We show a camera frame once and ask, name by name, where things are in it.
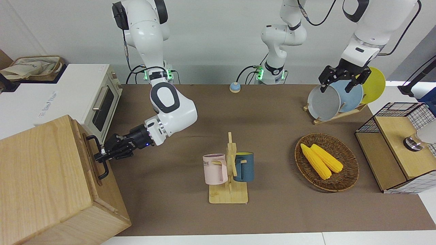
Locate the grey plate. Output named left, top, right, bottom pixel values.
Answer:
left=307, top=84, right=341, bottom=121

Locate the yellow plate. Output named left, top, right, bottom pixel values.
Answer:
left=359, top=67, right=386, bottom=104

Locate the wooden shelf with wire grid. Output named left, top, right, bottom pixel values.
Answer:
left=355, top=102, right=436, bottom=195

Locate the wooden plate rack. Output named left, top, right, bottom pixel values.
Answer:
left=303, top=102, right=368, bottom=126

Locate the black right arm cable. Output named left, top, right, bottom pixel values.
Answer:
left=121, top=29, right=181, bottom=85

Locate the dark blue mug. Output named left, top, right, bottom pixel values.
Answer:
left=233, top=152, right=255, bottom=183

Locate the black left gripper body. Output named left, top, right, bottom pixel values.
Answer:
left=334, top=58, right=360, bottom=81

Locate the white toaster oven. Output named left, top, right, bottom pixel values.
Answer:
left=0, top=64, right=123, bottom=145

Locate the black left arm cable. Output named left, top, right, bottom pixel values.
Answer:
left=298, top=0, right=423, bottom=57

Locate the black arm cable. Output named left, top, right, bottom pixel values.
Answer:
left=121, top=29, right=181, bottom=85
left=298, top=0, right=423, bottom=57

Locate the light wooden cabinet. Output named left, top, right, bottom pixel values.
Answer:
left=0, top=115, right=132, bottom=245

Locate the yellow corn cob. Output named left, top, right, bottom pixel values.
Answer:
left=300, top=143, right=332, bottom=180
left=310, top=144, right=344, bottom=174

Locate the silver oven door handle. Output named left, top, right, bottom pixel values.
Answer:
left=92, top=86, right=110, bottom=111

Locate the brown wicker basket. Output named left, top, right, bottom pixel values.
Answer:
left=294, top=133, right=360, bottom=193

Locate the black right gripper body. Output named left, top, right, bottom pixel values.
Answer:
left=114, top=124, right=154, bottom=152

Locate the beige canvas tote bag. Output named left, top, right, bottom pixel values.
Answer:
left=0, top=55, right=65, bottom=82

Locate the black metal drawer handle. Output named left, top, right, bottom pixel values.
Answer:
left=86, top=135, right=110, bottom=180

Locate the wooden mug rack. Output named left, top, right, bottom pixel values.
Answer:
left=208, top=132, right=249, bottom=205

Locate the wooden drawer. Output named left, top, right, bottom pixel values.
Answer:
left=77, top=121, right=115, bottom=188

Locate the light blue plate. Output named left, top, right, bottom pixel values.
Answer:
left=332, top=80, right=364, bottom=113

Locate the brown table mat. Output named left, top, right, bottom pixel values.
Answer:
left=108, top=84, right=436, bottom=237

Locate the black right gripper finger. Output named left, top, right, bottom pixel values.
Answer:
left=94, top=149, right=134, bottom=162
left=101, top=135, right=116, bottom=154

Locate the pink mug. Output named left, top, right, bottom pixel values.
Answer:
left=203, top=153, right=228, bottom=185

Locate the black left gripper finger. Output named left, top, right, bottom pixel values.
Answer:
left=344, top=67, right=372, bottom=93
left=318, top=65, right=341, bottom=94

